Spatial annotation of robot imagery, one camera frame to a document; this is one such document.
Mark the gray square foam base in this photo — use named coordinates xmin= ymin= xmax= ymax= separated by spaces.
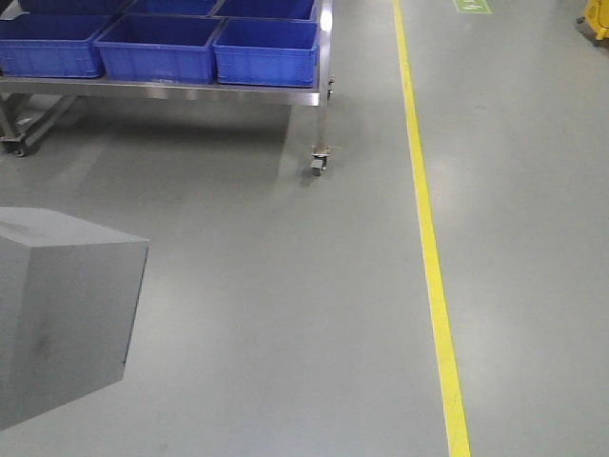
xmin=1 ymin=207 xmax=149 ymax=429

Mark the blue bin on cart right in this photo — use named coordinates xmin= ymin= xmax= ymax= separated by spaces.
xmin=213 ymin=18 xmax=319 ymax=88

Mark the blue bin on cart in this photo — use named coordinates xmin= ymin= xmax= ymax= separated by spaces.
xmin=94 ymin=14 xmax=222 ymax=85
xmin=213 ymin=18 xmax=319 ymax=88
xmin=1 ymin=13 xmax=112 ymax=78

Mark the blue bin on cart middle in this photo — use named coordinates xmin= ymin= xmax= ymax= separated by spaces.
xmin=94 ymin=14 xmax=222 ymax=85

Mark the blue bin on cart left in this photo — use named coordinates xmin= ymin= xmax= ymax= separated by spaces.
xmin=1 ymin=13 xmax=112 ymax=78

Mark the steel cart with casters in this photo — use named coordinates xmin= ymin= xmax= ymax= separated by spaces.
xmin=1 ymin=1 xmax=333 ymax=176

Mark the yellow mop bucket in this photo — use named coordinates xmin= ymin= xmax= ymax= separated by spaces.
xmin=576 ymin=0 xmax=609 ymax=47

